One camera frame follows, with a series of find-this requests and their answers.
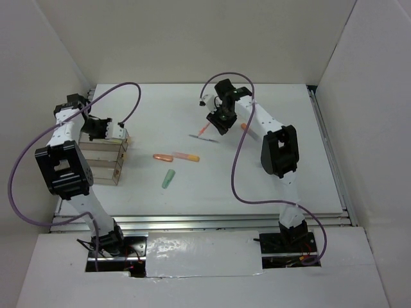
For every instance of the clear drawer organizer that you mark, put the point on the clear drawer organizer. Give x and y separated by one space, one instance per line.
106 156
103 144
106 173

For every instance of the green translucent cap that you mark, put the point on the green translucent cap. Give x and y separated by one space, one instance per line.
168 178

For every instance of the aluminium frame rail front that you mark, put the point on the aluminium frame rail front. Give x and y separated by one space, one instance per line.
200 222

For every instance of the grey thin pen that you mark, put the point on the grey thin pen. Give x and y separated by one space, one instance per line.
203 138

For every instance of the white foil sheet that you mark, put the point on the white foil sheet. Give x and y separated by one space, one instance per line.
203 254

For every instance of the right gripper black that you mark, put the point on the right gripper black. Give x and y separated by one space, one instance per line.
221 126

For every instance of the orange thin pen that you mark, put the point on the orange thin pen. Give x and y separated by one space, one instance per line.
203 129

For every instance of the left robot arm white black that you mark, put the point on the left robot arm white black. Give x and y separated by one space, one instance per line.
68 175

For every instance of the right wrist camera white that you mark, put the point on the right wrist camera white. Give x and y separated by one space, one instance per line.
208 101

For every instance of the orange pink highlighter marker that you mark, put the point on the orange pink highlighter marker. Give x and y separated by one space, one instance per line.
185 156

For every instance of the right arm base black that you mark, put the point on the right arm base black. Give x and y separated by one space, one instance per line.
275 253

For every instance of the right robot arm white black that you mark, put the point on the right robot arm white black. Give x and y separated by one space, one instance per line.
279 150

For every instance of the clear drawer organizer far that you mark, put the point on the clear drawer organizer far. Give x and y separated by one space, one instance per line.
103 144

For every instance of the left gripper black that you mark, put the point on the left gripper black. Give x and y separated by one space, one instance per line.
104 122

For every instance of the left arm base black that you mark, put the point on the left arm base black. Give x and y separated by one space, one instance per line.
130 258

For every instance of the orange capped clear marker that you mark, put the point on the orange capped clear marker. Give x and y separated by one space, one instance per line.
250 132

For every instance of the clear drawer organizer near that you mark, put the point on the clear drawer organizer near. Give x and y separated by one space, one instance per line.
106 173

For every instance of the clear drawer organizer middle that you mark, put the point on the clear drawer organizer middle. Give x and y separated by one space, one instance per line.
106 156

